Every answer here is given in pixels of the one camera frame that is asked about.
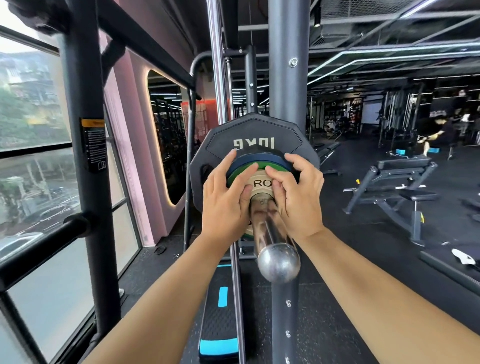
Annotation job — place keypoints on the person's left forearm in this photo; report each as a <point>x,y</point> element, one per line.
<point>168,300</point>

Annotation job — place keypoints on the grey adjustable workout bench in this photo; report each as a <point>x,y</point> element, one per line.
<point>405,164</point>

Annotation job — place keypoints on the white cloth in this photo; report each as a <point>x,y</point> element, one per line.
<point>463,257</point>

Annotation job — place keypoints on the chrome guide rod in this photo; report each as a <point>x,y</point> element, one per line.
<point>217,75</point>

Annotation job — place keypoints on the person's right thumb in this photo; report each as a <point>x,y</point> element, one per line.
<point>278,195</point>

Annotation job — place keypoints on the large black weight plate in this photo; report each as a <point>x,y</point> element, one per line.
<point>262,129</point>

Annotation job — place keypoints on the black flat bench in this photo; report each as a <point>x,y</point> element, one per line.
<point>330,148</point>

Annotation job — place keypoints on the person's right hand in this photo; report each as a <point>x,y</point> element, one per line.
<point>303,202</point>

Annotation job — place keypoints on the warning label sticker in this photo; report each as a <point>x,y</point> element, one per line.
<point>93,144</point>

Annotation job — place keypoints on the grey rack upright post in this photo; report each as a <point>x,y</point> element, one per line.
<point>288,86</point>

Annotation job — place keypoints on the person's left thumb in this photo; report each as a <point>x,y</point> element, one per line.
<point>246,195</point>

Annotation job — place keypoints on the chrome barbell sleeve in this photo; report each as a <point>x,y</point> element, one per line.
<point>277,262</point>

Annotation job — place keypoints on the wall mirror with lit edge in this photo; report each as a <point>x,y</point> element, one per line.
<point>165,131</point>

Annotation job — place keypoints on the person's right forearm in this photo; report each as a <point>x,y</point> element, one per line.
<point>375,300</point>

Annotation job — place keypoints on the person's left little finger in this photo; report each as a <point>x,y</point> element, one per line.
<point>207,185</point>

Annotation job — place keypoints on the black raised floor platform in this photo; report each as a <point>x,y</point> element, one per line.
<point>450,270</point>

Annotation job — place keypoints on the large glass window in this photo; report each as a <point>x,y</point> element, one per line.
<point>33,93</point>

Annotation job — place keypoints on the small blue weight plate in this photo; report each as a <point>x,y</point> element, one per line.
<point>262,158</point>

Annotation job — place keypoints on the person's left hand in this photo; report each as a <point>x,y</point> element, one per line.
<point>221,210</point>

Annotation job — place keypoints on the small green weight plate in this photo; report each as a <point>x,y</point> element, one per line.
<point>268,166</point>

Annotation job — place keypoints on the person's left middle finger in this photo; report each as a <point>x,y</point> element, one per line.
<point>229,167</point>

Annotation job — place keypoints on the black storage rack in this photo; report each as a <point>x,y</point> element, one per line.
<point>347,114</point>

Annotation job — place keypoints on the small white weight plate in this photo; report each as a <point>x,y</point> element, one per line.
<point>259,177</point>

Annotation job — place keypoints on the black blue step platform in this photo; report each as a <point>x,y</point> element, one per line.
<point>219,326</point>

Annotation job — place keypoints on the black rack frame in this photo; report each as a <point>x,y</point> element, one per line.
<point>86,93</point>

